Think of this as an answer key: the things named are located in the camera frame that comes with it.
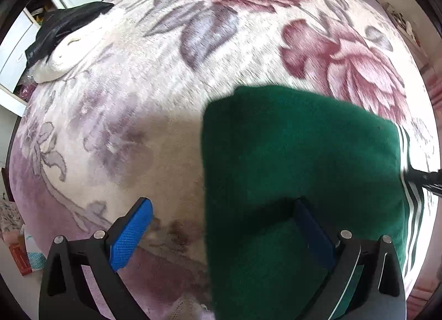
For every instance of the green and cream varsity jacket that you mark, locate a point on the green and cream varsity jacket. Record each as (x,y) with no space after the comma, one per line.
(276,151)

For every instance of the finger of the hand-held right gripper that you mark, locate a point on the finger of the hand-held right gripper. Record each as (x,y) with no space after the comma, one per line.
(425,178)

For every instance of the floral printed blanket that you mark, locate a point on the floral printed blanket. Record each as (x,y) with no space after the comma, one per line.
(138,99)

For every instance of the orange box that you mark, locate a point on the orange box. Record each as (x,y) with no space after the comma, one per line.
(19,258)

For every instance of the teal and white packet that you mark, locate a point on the teal and white packet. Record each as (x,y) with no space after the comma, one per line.
(34,258)

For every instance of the black cloth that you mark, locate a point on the black cloth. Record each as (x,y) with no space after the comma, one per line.
(58,30)

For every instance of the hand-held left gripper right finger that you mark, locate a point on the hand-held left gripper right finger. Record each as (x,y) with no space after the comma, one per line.
(316,233)

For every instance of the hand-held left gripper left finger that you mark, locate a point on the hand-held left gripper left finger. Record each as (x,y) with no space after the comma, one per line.
(129,233)

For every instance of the white cloth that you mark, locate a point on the white cloth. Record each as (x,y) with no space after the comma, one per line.
(76,47)

